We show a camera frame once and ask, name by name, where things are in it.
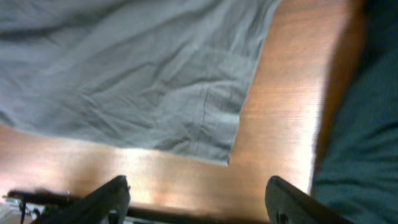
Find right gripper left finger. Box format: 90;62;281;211
40;175;130;224

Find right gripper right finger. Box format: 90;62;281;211
265;175;352;224

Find grey shorts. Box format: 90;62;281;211
1;0;279;166

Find dark navy garment pile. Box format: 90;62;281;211
313;0;397;223

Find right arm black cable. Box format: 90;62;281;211
6;189;268;224

